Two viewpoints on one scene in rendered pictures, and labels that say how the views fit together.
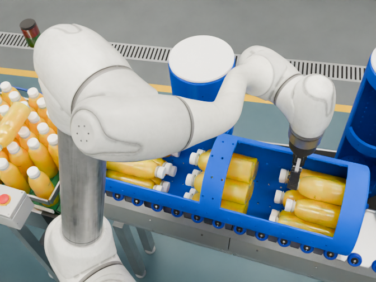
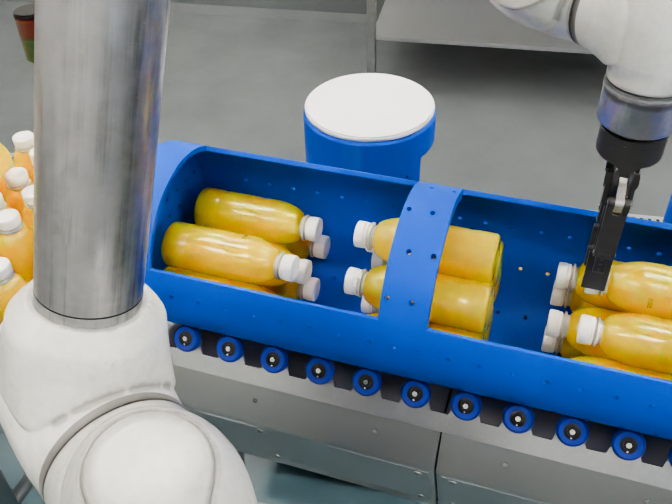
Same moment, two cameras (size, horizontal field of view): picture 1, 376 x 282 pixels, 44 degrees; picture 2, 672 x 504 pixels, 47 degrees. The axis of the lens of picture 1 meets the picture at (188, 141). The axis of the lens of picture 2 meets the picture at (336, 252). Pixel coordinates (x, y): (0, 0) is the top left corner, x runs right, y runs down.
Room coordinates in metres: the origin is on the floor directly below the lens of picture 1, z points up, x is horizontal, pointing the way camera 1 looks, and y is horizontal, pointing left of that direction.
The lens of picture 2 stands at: (-0.03, 0.09, 1.86)
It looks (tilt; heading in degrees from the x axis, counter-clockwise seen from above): 41 degrees down; 356
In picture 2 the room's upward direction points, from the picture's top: 2 degrees counter-clockwise
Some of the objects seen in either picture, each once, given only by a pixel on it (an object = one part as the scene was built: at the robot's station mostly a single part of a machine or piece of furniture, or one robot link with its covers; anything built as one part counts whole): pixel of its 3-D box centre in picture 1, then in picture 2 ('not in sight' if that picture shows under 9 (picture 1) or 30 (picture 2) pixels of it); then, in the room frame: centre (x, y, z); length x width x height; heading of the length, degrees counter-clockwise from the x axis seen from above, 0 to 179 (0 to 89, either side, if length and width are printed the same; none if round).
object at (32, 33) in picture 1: (29, 29); (33, 24); (1.47, 0.57, 1.23); 0.06 x 0.06 x 0.04
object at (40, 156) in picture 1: (42, 158); (25, 265); (1.01, 0.55, 0.99); 0.07 x 0.07 x 0.19
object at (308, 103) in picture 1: (308, 101); (656, 5); (0.71, -0.30, 1.53); 0.13 x 0.11 x 0.16; 31
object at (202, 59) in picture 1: (201, 58); (369, 105); (1.41, -0.09, 1.03); 0.28 x 0.28 x 0.01
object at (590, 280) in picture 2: (293, 182); (597, 267); (0.68, -0.30, 1.19); 0.03 x 0.01 x 0.07; 66
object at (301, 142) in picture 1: (305, 131); (641, 102); (0.70, -0.31, 1.42); 0.09 x 0.09 x 0.06
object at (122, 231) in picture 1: (131, 250); not in sight; (0.90, 0.33, 0.31); 0.06 x 0.06 x 0.63; 66
